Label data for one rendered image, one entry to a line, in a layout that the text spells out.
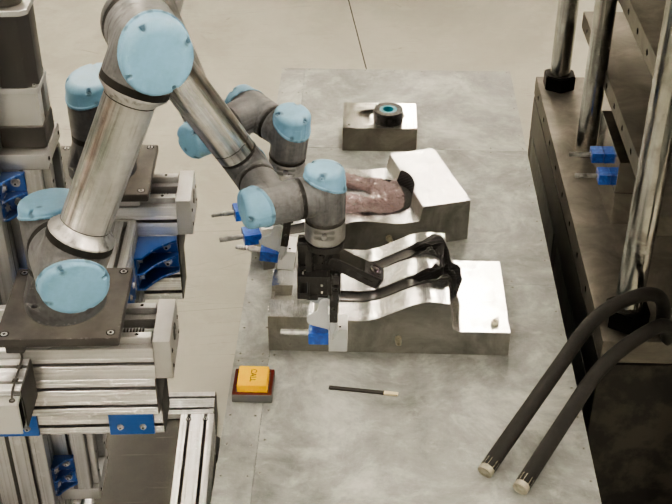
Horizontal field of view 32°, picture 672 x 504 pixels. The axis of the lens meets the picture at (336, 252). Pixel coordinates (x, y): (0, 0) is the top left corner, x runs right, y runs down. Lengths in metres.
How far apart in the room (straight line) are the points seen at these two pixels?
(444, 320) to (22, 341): 0.84
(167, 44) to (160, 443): 1.54
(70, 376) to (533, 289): 1.05
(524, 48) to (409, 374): 3.56
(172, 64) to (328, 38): 4.01
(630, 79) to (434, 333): 1.00
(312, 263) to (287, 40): 3.68
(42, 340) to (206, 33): 3.88
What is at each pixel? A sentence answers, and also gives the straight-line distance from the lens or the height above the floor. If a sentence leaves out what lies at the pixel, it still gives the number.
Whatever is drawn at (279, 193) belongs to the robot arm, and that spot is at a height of 1.28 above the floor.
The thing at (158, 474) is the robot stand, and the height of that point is 0.21.
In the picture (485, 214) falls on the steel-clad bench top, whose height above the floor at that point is 0.80.
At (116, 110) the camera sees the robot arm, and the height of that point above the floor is 1.50.
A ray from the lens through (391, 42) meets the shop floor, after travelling 5.76.
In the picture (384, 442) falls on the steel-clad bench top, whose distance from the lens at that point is 2.22.
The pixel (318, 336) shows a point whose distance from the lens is 2.25.
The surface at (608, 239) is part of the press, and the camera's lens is 2.87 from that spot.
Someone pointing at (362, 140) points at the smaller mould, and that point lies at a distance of 3.12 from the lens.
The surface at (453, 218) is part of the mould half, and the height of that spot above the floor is 0.87.
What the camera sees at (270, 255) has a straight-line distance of 2.49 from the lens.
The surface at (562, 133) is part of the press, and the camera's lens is 3.32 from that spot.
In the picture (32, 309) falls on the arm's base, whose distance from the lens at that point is 2.17.
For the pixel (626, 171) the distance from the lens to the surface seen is 2.86.
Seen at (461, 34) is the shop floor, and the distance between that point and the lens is 5.87.
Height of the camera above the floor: 2.33
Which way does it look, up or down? 34 degrees down
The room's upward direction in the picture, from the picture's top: straight up
